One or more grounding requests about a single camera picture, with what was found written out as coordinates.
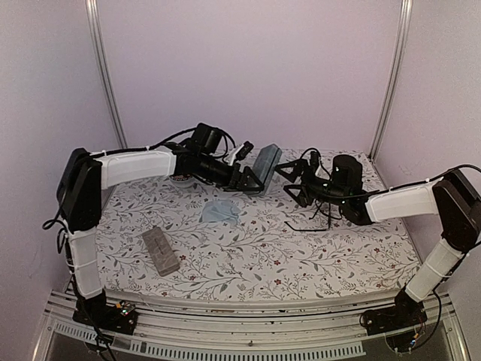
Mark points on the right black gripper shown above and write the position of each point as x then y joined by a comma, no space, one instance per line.
301,165

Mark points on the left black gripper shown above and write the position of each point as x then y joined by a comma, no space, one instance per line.
234,186

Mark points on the blue-grey glasses case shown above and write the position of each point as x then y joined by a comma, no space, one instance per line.
264,166

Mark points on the light blue cloth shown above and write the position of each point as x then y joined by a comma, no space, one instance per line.
220,211

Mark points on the beige-grey glasses case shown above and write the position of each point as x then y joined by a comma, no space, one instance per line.
160,251

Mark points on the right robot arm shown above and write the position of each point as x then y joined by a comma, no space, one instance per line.
449,195

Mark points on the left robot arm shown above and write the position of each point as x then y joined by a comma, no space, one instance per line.
87,174

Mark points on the thin black-framed glasses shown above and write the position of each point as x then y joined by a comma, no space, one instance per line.
317,217

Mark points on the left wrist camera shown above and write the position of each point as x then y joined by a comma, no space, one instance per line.
239,153

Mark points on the right aluminium post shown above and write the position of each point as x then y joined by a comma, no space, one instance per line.
395,70

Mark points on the aluminium post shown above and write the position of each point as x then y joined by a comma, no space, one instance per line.
94,22
395,70

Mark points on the front aluminium rail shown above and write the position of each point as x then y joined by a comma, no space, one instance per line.
322,329

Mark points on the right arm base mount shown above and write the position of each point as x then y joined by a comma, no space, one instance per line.
404,313

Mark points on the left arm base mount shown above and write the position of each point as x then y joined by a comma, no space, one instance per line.
96,312

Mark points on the left aluminium post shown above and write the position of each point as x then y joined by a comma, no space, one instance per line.
94,22

